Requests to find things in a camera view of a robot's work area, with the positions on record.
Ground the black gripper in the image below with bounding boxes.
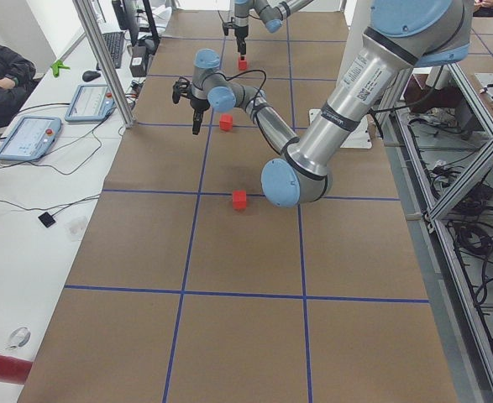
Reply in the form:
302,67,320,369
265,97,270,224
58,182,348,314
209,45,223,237
190,86,208,135
233,24,249,55

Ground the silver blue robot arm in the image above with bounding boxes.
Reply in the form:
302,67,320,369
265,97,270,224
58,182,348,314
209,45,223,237
222,0,312,58
187,1,474,207

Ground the black power adapter box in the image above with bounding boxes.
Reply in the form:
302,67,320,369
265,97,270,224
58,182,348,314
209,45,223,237
129,45,148,78

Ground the black keyboard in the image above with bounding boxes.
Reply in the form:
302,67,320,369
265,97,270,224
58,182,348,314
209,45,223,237
102,31,124,69

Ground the far teach pendant tablet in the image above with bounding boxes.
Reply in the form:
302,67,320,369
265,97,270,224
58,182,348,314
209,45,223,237
65,84,115,123

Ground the teach pendant tablet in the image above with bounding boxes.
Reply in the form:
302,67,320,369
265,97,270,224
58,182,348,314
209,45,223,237
65,84,115,123
0,116,62,162

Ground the black computer mouse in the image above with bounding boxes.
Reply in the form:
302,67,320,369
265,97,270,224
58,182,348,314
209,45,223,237
81,71,101,82

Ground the green clamp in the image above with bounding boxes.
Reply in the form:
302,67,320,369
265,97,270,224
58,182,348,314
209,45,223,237
50,60,70,78

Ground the near teach pendant tablet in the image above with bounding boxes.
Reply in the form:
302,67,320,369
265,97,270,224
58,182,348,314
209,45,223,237
0,116,62,162

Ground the small black square device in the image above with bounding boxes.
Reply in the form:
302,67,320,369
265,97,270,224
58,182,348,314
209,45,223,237
38,212,56,228

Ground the red cylinder bottom left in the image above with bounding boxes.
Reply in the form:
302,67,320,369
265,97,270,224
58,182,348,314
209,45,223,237
0,354,33,385

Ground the grey aluminium frame post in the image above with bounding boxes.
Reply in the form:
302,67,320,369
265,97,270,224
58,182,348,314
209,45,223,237
72,0,134,128

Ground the aluminium frame rail right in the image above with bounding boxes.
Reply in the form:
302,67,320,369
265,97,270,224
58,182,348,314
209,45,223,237
383,55,493,402

